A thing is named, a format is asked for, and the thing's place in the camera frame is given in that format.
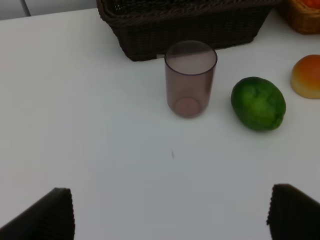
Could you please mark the translucent purple plastic cup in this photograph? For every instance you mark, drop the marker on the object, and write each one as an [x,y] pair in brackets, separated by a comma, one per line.
[189,72]

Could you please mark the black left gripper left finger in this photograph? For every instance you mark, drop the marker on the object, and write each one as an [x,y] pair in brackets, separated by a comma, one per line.
[50,218]

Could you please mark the orange wicker basket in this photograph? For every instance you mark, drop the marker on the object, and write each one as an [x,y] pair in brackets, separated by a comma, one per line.
[303,16]

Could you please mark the dark brown wicker basket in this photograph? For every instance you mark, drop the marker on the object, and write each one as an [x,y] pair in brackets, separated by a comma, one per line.
[145,29]

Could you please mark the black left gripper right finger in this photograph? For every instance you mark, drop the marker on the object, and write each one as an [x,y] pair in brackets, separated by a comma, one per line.
[293,215]

